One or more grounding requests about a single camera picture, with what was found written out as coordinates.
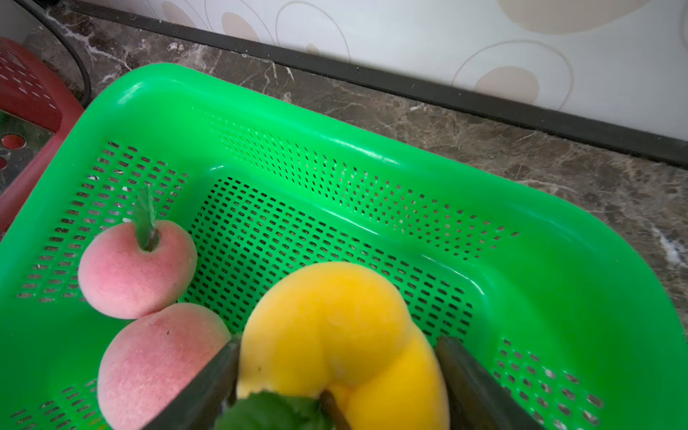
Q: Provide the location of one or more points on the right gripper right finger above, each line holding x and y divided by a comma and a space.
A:
476, 399

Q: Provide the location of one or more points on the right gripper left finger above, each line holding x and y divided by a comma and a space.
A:
200, 404

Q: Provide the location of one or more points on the pink peach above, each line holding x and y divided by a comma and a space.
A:
153, 359
139, 267

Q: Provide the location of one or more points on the yellow peach front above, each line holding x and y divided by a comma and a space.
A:
344, 329

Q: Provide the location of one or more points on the green plastic basket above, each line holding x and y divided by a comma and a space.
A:
564, 314

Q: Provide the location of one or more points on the black rear baseboard strip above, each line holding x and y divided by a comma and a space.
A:
576, 128

